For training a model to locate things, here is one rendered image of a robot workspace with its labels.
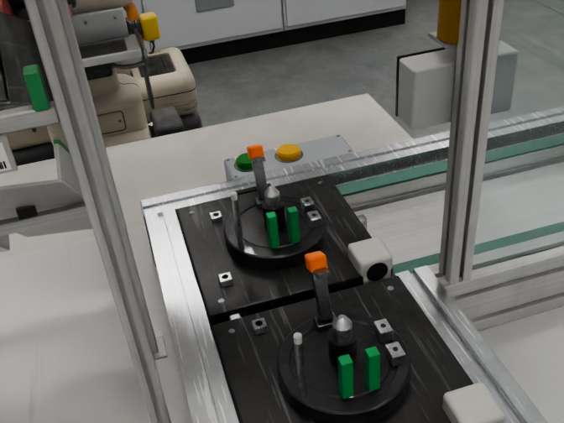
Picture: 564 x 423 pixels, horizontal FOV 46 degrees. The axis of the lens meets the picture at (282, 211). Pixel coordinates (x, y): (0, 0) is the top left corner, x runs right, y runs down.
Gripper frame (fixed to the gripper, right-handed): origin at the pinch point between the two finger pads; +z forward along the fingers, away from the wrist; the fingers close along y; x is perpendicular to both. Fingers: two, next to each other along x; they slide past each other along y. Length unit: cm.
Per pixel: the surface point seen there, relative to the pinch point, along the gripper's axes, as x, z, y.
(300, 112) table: 57, -28, 37
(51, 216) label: 5.7, 21.9, 2.4
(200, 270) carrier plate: 20.0, 24.0, 17.1
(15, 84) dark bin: -17.2, 22.6, 6.9
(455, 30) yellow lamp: -10, 15, 47
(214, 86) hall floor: 226, -181, 11
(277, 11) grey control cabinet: 223, -229, 52
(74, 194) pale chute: 1.8, 21.7, 6.0
